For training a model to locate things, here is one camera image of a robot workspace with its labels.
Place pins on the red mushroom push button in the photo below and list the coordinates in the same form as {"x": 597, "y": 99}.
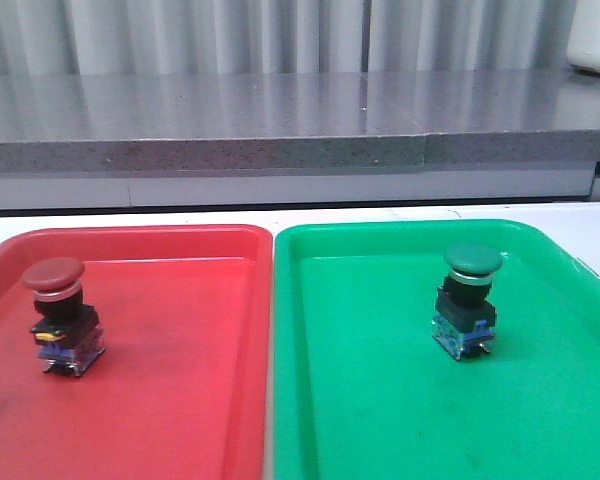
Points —
{"x": 69, "y": 333}

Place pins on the grey stone counter ledge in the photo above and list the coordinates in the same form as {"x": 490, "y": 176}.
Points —
{"x": 209, "y": 141}

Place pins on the green mushroom push button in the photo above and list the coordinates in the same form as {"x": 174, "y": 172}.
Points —
{"x": 464, "y": 321}

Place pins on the red plastic tray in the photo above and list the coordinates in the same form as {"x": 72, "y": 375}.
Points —
{"x": 179, "y": 392}

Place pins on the green plastic tray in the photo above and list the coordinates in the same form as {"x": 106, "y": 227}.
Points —
{"x": 363, "y": 391}

